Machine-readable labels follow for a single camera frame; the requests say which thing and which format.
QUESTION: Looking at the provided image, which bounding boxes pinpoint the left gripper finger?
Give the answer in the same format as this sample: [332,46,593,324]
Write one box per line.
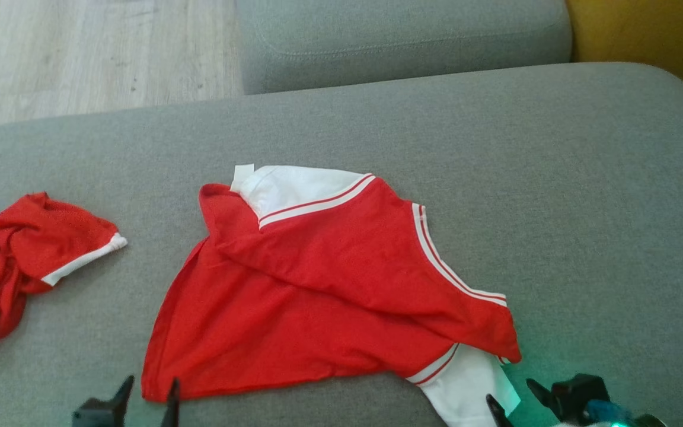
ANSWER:
[161,378,181,427]
[110,375,135,414]

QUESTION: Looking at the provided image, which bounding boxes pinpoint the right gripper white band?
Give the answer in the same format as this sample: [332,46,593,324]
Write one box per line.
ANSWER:
[486,378,668,427]

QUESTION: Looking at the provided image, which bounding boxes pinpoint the red shorts white side stripe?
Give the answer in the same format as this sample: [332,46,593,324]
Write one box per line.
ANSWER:
[0,192,129,349]

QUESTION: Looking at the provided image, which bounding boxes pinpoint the red jersey shirt white sleeves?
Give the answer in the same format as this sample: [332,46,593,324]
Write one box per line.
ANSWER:
[141,164,523,427]

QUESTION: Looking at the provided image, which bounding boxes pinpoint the grey fabric sofa seat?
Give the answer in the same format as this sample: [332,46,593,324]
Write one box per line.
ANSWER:
[0,62,683,427]

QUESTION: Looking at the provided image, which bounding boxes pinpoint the grey sofa cushion with seam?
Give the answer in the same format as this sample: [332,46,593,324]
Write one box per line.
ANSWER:
[236,0,573,95]

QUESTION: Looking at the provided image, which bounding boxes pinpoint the mustard yellow furniture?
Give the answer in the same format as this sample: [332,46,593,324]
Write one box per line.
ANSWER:
[566,0,683,104]

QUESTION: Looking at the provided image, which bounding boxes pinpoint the right camera cable blue plug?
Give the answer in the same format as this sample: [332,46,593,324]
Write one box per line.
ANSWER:
[585,400,633,427]

